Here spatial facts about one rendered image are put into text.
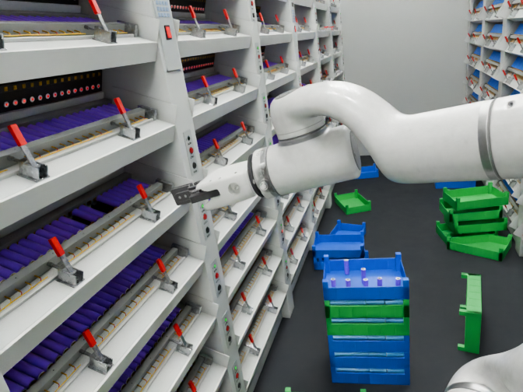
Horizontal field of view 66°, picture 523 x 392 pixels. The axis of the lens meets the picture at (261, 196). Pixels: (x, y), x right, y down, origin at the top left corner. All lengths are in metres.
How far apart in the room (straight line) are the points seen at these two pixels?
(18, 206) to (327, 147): 0.47
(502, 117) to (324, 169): 0.24
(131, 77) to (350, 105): 0.70
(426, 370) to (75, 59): 1.65
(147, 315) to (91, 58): 0.57
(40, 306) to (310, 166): 0.49
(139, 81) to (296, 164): 0.60
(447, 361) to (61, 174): 1.63
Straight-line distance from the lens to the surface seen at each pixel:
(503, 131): 0.47
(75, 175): 0.78
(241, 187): 0.64
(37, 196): 0.73
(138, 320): 1.00
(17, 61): 0.74
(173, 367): 1.16
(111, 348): 0.95
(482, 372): 0.75
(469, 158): 0.49
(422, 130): 0.51
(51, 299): 0.78
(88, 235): 0.90
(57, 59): 0.80
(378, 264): 1.70
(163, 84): 1.06
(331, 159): 0.59
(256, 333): 1.80
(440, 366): 1.91
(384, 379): 1.79
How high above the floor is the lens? 1.31
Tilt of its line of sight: 20 degrees down
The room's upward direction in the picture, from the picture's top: 8 degrees counter-clockwise
